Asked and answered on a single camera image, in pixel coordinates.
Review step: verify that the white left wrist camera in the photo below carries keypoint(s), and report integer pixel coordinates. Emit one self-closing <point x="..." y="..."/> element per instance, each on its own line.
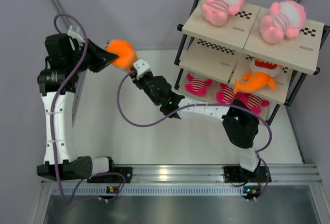
<point x="71" y="33"/>

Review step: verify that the beige three-tier shelf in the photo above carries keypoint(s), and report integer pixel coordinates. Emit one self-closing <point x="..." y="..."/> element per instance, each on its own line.
<point x="223" y="53"/>

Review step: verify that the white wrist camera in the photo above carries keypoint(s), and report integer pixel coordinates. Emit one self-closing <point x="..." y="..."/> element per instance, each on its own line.
<point x="141" y="67"/>
<point x="71" y="33"/>

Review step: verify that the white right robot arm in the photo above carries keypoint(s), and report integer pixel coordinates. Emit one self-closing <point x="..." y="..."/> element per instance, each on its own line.
<point x="240" y="125"/>

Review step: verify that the hot pink plush under shelf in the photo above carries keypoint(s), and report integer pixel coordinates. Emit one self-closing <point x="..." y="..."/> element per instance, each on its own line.
<point x="226" y="95"/>

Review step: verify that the orange shark plush purple fin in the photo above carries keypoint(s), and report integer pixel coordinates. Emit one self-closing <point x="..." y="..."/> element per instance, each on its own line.
<point x="126" y="54"/>

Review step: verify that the hot pink plush with glasses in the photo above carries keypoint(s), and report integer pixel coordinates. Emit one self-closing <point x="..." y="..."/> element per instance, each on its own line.
<point x="197" y="85"/>

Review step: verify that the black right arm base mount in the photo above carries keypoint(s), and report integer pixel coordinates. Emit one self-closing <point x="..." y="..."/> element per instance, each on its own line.
<point x="242" y="176"/>

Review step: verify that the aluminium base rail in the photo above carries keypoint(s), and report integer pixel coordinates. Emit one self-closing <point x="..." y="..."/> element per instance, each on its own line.
<point x="189" y="180"/>

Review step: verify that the light pink striped plush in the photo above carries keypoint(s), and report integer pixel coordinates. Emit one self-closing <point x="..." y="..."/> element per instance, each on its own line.
<point x="217" y="12"/>

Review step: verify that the aluminium corner frame post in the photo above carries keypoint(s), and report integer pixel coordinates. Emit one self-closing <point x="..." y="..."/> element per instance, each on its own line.
<point x="66" y="20"/>

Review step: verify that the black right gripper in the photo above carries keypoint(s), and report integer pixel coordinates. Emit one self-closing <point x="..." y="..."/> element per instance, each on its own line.
<point x="139" y="80"/>

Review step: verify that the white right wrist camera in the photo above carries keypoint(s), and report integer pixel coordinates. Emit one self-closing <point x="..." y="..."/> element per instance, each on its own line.
<point x="141" y="67"/>

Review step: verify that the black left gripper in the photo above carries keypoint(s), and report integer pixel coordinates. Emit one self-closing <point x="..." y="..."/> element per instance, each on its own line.
<point x="102" y="58"/>

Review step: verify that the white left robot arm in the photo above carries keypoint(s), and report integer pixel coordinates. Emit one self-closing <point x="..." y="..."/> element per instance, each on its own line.
<point x="61" y="161"/>

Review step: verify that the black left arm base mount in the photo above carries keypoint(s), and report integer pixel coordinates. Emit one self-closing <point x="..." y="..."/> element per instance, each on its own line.
<point x="116" y="173"/>

